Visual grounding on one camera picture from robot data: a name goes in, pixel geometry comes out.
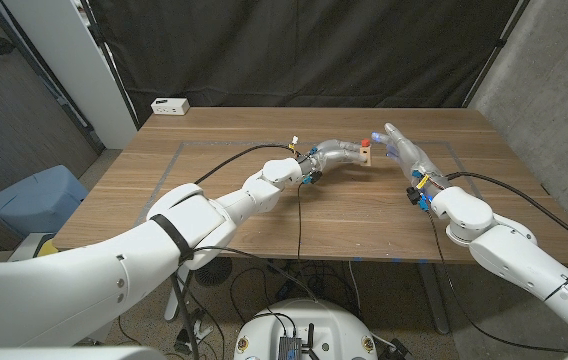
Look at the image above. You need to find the dark grey door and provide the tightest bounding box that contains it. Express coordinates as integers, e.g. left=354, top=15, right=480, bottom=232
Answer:
left=0, top=0, right=105, bottom=211

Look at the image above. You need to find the black backdrop curtain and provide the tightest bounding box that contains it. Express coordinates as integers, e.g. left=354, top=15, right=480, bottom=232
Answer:
left=86, top=0, right=520, bottom=124

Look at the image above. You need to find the blue plastic bin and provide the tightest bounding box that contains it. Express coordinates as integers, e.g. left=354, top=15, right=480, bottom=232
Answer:
left=0, top=164, right=89, bottom=240

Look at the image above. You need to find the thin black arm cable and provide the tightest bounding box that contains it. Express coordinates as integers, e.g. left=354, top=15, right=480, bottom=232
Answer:
left=426, top=209, right=568, bottom=354
left=191, top=183, right=318, bottom=301

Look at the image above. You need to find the white power strip box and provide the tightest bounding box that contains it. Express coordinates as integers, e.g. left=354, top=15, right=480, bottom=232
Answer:
left=150, top=97, right=191, bottom=116

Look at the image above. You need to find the black floor cable bundle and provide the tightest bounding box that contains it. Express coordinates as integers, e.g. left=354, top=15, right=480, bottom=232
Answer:
left=228, top=257, right=363, bottom=326

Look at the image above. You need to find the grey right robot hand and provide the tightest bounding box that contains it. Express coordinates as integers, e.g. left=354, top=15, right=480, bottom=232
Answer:
left=371, top=122, right=450, bottom=201

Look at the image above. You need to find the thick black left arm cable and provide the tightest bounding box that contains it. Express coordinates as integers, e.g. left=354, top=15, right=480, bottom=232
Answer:
left=193, top=143, right=300, bottom=185

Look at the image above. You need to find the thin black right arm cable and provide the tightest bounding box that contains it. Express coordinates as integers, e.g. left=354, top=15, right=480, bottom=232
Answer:
left=426, top=209, right=568, bottom=354

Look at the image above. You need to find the grey tape outline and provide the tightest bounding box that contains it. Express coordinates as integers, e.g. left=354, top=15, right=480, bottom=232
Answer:
left=136, top=140, right=520, bottom=264

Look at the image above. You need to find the white table leg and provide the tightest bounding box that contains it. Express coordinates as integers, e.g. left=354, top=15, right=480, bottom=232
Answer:
left=163, top=269, right=190, bottom=322

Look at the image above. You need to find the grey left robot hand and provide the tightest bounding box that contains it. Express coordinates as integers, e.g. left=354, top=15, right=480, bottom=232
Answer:
left=306, top=139, right=368, bottom=182

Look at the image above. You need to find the round black floor fan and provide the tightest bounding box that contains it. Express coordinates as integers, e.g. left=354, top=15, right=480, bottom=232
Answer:
left=196, top=257, right=234, bottom=289

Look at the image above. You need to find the grey table leg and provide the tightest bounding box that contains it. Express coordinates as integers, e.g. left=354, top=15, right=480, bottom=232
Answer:
left=416, top=263, right=451, bottom=335

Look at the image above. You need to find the white column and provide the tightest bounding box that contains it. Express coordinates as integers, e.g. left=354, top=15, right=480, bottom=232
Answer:
left=1, top=0, right=138, bottom=150

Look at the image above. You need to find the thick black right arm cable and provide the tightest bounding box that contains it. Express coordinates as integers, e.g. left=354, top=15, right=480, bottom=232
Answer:
left=446, top=171, right=568, bottom=259

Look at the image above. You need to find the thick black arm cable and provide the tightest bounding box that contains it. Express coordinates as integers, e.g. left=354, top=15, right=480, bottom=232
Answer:
left=193, top=143, right=300, bottom=185
left=446, top=171, right=568, bottom=259

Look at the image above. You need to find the white robot torso edge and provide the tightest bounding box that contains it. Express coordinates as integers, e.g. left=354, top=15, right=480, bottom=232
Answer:
left=0, top=346, right=168, bottom=360

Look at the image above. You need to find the black and white floor gadget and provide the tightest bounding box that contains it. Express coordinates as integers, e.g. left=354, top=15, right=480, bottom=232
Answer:
left=174, top=307, right=214, bottom=356

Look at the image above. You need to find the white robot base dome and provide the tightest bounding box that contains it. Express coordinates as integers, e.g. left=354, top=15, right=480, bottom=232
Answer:
left=233, top=298, right=379, bottom=360

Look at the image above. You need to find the black backdrop stand pole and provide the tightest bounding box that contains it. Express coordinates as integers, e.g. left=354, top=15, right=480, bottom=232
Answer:
left=461, top=0, right=533, bottom=109
left=77, top=0, right=141, bottom=131

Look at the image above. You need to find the grey electronics box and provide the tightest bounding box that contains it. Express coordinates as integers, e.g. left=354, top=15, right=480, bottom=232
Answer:
left=277, top=335, right=304, bottom=360

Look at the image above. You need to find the black floor device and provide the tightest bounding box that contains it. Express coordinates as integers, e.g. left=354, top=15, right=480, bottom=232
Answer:
left=388, top=338, right=413, bottom=360

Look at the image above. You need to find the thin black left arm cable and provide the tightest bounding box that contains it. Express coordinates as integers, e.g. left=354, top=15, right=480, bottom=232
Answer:
left=191, top=183, right=318, bottom=301

